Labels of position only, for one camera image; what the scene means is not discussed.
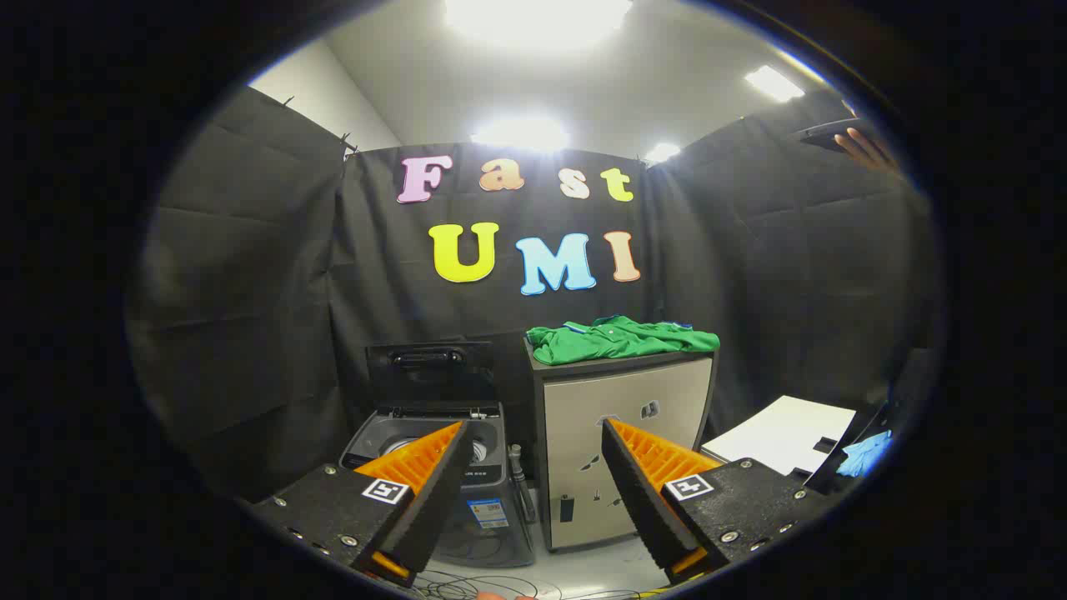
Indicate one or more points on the grey cabinet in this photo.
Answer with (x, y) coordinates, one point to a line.
(583, 408)

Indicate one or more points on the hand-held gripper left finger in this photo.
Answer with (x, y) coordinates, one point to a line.
(433, 492)

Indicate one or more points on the ceiling light panel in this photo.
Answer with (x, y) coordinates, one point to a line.
(521, 133)
(538, 17)
(773, 83)

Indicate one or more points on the dark washing machine lid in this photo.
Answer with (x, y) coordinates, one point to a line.
(429, 379)

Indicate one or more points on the white board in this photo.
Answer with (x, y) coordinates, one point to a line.
(783, 433)

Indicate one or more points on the green polo shirt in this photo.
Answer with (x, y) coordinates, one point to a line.
(617, 340)

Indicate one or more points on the blue cloth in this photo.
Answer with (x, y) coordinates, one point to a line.
(865, 454)

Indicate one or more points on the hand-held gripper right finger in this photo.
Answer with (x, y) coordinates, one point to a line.
(638, 492)

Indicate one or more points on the black tablet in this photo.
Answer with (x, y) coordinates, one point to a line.
(825, 133)

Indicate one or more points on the grey washing machine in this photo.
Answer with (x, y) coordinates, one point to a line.
(500, 468)

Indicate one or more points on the black backdrop cloth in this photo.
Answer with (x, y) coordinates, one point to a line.
(400, 300)

